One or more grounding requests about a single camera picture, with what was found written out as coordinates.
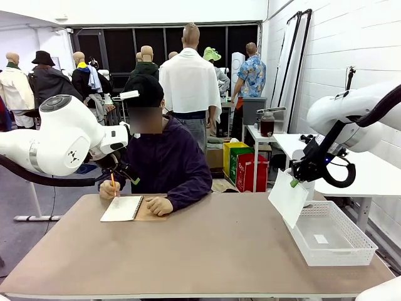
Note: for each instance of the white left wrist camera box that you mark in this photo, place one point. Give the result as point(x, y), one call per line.
point(125, 124)

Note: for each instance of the person in purple jacket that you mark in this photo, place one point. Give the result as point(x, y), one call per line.
point(169, 156)

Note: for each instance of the black cap with white label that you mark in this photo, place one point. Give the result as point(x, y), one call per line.
point(147, 89)

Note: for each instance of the black window frame wall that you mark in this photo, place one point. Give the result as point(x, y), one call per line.
point(119, 47)

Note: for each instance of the yellow pencil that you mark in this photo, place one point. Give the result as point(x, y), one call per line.
point(112, 178)

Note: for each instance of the small white paper slip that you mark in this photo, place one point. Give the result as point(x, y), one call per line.
point(321, 239)

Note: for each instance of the small white side table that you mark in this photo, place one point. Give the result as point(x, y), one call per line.
point(252, 130)

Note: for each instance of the mannequin in grey hoodie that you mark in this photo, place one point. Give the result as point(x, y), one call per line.
point(222, 80)

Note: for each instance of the dark red garment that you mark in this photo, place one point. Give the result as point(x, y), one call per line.
point(3, 116)

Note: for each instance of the brown cardboard box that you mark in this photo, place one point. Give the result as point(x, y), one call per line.
point(216, 158)

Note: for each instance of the white paper sheet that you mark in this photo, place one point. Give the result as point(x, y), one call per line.
point(286, 203)

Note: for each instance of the mannequin in dark puffer jacket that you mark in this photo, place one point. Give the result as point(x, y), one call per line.
point(145, 67)

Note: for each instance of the brown spiral notebook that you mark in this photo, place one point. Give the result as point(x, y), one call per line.
point(122, 208)

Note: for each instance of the white metal stool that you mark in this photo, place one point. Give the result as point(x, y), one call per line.
point(120, 106)

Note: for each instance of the bare mannequin head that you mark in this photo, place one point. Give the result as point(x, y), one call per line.
point(173, 55)
point(138, 56)

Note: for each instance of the yellow shopping bag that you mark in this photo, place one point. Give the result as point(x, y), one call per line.
point(227, 160)

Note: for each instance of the grey flat metal object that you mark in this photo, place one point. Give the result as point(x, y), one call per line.
point(272, 109)

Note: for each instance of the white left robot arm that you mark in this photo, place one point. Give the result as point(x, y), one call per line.
point(62, 141)

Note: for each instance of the person's right hand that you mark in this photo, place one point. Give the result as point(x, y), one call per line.
point(109, 190)

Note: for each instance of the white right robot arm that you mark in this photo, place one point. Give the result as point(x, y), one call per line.
point(360, 106)

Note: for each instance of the black light stand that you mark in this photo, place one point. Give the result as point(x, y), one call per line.
point(351, 78)

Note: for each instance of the person's right forearm purple sleeve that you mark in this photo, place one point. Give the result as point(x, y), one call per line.
point(125, 189)

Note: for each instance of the green shopping bag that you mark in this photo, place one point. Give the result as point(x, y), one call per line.
point(233, 166)

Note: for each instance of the beige paper bag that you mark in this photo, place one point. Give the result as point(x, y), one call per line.
point(225, 185)

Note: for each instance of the white tower appliance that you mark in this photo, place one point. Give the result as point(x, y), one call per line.
point(236, 62)

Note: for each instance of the light green hat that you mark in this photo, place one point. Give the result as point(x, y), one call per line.
point(211, 54)

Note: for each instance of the white perforated plastic basket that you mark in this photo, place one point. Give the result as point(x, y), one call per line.
point(344, 251)

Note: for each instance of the mannequin black jacket yellow collar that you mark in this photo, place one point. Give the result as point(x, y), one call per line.
point(83, 81)

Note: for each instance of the person's left hand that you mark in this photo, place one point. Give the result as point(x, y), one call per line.
point(159, 206)

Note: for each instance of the white round trash bin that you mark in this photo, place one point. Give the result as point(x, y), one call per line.
point(297, 154)

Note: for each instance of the person's left forearm purple sleeve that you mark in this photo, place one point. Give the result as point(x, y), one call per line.
point(191, 194)

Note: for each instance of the olive green cloth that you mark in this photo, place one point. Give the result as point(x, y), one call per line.
point(219, 141)

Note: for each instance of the mannequin in cream coat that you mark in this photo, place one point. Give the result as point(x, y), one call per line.
point(15, 87)

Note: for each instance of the mannequin with black bucket hat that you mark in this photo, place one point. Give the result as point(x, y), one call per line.
point(50, 84)

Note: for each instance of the mannequin in blue floral shirt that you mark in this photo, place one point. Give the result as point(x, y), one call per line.
point(252, 78)

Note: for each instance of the red shopping bag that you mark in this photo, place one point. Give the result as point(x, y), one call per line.
point(247, 169)

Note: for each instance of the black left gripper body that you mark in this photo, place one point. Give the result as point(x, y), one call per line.
point(111, 162)

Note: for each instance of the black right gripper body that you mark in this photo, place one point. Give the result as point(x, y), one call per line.
point(311, 163)

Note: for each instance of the black-framed white panel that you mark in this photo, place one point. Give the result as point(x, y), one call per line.
point(302, 69)
point(283, 69)

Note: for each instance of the mannequin with white towel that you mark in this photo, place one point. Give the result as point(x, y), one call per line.
point(191, 78)

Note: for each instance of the glass jar with dark liquid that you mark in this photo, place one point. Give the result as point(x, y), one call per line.
point(267, 127)

